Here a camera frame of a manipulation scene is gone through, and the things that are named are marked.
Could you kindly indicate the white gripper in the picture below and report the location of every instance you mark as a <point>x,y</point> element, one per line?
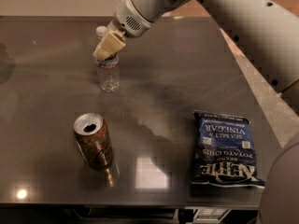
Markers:
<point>128,16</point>

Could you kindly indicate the clear plastic water bottle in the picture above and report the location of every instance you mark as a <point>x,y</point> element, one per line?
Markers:
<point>108,73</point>

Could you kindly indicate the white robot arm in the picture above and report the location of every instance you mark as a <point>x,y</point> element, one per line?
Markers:
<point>268,35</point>

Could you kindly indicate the blue potato chip bag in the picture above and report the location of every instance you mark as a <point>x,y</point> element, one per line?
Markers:
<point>224,153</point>

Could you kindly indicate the brown soda can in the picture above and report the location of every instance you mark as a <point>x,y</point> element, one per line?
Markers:
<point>92,136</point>

